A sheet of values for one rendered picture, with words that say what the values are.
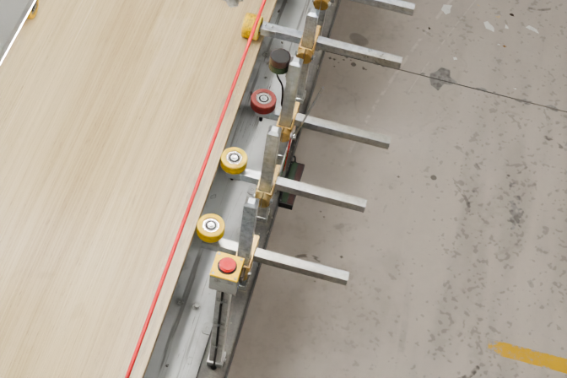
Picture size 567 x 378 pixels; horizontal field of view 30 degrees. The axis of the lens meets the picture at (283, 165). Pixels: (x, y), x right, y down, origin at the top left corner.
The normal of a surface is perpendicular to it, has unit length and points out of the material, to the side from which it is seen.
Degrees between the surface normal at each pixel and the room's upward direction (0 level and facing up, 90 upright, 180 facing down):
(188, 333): 0
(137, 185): 0
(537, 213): 0
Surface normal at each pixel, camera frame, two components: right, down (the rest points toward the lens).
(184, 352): 0.11, -0.58
